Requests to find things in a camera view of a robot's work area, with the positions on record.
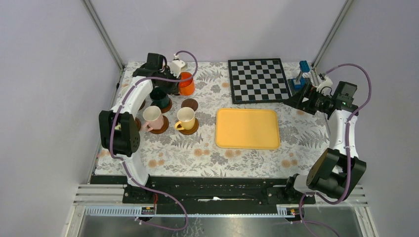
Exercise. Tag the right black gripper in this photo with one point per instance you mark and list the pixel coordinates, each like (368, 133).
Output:
(309, 92)

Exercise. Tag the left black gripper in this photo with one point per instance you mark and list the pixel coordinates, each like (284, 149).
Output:
(173, 89)

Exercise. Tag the dark green mug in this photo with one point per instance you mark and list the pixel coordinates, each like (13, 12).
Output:
(159, 98)

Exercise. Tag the orange mug black handle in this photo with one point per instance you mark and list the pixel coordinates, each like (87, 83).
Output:
(187, 86)

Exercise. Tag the dark wood grain coaster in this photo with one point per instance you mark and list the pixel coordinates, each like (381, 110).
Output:
(190, 103)

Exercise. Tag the yellow mug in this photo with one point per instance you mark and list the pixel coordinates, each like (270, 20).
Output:
(186, 119)

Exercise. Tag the pink mug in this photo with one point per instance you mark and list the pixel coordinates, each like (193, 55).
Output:
(153, 119)

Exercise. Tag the brown coaster bottom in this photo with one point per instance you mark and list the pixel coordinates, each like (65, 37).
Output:
(162, 129)

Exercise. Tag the light brown coaster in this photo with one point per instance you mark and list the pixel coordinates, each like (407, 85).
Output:
(191, 131)

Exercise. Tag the yellow plastic tray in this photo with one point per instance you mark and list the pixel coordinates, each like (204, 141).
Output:
(254, 129)

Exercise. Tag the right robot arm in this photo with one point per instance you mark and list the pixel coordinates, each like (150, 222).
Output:
(338, 169)

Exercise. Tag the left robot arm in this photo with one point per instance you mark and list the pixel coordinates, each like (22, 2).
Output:
(119, 133)

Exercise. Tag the blue toy block structure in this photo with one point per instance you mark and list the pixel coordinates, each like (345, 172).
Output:
(299, 81)

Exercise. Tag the black white chessboard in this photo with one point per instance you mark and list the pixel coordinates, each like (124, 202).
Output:
(258, 81)

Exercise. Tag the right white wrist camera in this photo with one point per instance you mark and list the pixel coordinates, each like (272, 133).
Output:
(326, 82)

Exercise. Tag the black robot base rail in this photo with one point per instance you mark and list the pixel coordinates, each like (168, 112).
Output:
(207, 195)

